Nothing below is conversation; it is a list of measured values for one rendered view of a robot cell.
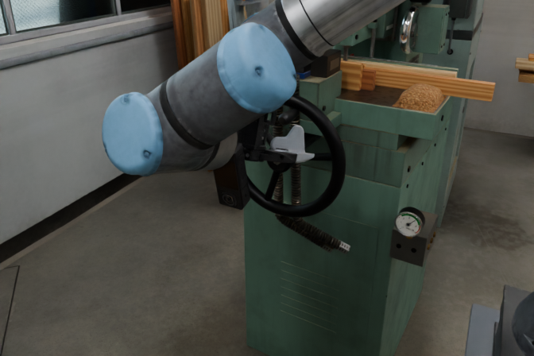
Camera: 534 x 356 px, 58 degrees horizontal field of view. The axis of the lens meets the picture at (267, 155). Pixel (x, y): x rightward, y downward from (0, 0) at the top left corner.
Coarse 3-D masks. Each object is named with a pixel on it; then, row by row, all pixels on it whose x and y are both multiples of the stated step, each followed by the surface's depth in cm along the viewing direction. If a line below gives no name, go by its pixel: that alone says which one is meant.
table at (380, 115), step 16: (352, 96) 113; (368, 96) 113; (384, 96) 113; (448, 96) 113; (336, 112) 112; (352, 112) 110; (368, 112) 109; (384, 112) 107; (400, 112) 105; (416, 112) 103; (448, 112) 115; (288, 128) 110; (304, 128) 107; (368, 128) 110; (384, 128) 108; (400, 128) 106; (416, 128) 104; (432, 128) 102
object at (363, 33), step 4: (364, 28) 122; (368, 28) 124; (356, 32) 117; (360, 32) 120; (364, 32) 122; (368, 32) 125; (352, 36) 116; (356, 36) 117; (360, 36) 120; (364, 36) 123; (368, 36) 126; (344, 40) 117; (348, 40) 117; (352, 40) 116; (356, 40) 118; (360, 40) 121; (364, 40) 124; (340, 44) 119; (344, 44) 118; (348, 44) 117; (352, 44) 117
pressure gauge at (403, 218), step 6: (402, 210) 108; (408, 210) 106; (414, 210) 106; (396, 216) 107; (402, 216) 106; (408, 216) 106; (414, 216) 105; (420, 216) 105; (396, 222) 108; (402, 222) 107; (408, 222) 106; (414, 222) 106; (420, 222) 104; (396, 228) 108; (402, 228) 108; (408, 228) 107; (414, 228) 106; (420, 228) 105; (408, 234) 107; (414, 234) 106
